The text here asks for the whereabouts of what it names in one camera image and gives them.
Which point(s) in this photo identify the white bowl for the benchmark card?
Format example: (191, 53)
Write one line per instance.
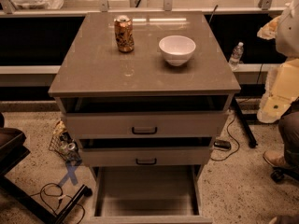
(177, 49)

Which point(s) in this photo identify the middle drawer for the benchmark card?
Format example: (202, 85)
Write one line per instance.
(104, 157)

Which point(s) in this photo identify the bottom drawer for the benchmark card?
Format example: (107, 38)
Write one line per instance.
(146, 195)

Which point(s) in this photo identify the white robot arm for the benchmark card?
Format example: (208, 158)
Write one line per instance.
(282, 82)

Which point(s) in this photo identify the orange soda can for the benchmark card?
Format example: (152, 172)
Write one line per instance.
(123, 27)

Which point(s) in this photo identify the grey drawer cabinet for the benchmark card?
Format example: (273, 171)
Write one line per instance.
(96, 77)

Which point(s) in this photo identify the blue tape cross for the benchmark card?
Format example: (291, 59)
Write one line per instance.
(71, 167)

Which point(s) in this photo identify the drawer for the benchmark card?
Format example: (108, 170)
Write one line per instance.
(104, 157)
(148, 125)
(146, 195)

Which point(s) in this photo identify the black stand leg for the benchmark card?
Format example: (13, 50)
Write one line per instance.
(246, 128)

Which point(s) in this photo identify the top drawer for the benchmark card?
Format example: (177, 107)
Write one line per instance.
(148, 125)

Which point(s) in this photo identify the wire basket with items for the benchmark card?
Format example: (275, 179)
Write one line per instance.
(63, 145)

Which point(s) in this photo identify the clear water bottle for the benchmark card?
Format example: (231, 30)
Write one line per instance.
(236, 55)

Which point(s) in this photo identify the tan shoe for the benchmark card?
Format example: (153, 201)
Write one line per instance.
(276, 159)

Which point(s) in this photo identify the black chair base left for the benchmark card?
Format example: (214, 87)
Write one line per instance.
(41, 171)

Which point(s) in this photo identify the black power adapter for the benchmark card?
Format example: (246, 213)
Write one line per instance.
(222, 144)

